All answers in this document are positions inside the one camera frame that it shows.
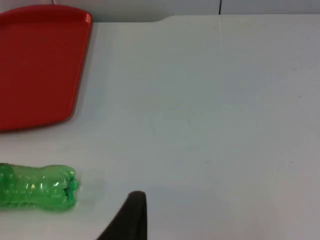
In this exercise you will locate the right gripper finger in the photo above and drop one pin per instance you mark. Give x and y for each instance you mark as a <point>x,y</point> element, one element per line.
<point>130,220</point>

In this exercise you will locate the green plastic bottle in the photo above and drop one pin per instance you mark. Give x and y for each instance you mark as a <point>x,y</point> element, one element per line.
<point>37,186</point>

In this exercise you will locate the red plastic tray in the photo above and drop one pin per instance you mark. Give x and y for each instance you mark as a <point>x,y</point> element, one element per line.
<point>37,70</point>

